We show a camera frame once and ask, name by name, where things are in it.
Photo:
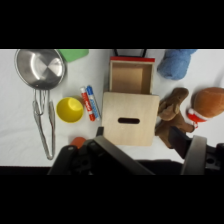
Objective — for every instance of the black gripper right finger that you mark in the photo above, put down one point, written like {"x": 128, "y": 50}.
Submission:
{"x": 196, "y": 156}

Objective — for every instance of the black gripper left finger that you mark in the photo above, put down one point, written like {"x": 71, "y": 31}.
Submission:
{"x": 110, "y": 153}

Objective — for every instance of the orange plastic cup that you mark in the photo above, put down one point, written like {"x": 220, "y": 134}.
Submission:
{"x": 78, "y": 142}

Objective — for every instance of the wooden box with slot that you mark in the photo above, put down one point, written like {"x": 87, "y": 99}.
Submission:
{"x": 130, "y": 118}

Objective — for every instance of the brown plush toy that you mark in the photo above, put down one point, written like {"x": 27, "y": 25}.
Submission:
{"x": 171, "y": 113}

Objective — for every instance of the brown football plush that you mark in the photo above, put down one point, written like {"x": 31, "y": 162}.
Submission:
{"x": 208, "y": 105}

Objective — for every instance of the red marker pen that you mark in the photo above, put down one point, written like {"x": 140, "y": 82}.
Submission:
{"x": 87, "y": 104}

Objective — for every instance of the blue marker pen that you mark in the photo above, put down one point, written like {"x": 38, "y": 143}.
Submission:
{"x": 93, "y": 101}

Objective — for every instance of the yellow plastic cup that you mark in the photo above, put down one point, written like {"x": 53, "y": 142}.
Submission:
{"x": 69, "y": 110}

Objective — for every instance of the metal tongs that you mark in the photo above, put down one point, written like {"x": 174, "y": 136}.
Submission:
{"x": 50, "y": 133}

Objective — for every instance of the blue cloth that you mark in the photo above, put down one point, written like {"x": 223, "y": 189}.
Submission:
{"x": 175, "y": 65}

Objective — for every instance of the green cloth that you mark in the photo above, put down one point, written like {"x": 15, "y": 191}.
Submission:
{"x": 75, "y": 54}

